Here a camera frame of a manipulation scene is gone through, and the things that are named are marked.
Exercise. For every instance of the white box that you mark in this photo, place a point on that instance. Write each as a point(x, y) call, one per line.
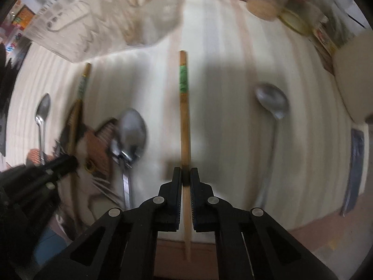
point(354, 75)

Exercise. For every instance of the yellow round lid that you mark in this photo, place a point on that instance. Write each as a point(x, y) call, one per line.
point(294, 20)

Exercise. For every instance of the small metal spoon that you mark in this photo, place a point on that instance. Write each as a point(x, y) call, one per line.
point(42, 109)

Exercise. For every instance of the clear plastic utensil basket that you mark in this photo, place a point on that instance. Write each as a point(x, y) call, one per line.
point(102, 14)

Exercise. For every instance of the dark blue flat packet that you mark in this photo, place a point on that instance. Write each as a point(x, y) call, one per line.
point(355, 169)

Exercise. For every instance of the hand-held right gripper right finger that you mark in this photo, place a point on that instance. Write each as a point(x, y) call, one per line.
point(193, 201)

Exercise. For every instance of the wooden chopstick with green band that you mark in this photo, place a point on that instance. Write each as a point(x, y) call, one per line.
point(79, 93)
point(184, 122)

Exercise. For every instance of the red printed packet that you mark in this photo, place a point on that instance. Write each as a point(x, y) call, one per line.
point(325, 43)

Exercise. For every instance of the large metal spoon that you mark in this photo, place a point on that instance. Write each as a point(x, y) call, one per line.
point(274, 102)
point(132, 131)

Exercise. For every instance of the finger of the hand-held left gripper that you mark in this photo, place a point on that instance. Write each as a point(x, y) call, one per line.
point(62, 164)

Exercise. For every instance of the round wooden lid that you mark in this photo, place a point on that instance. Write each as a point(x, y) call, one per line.
point(262, 8)

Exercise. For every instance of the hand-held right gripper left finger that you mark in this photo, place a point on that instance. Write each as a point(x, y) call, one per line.
point(178, 201)

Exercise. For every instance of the brown patterned cloth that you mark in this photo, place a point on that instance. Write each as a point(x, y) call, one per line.
point(97, 148)

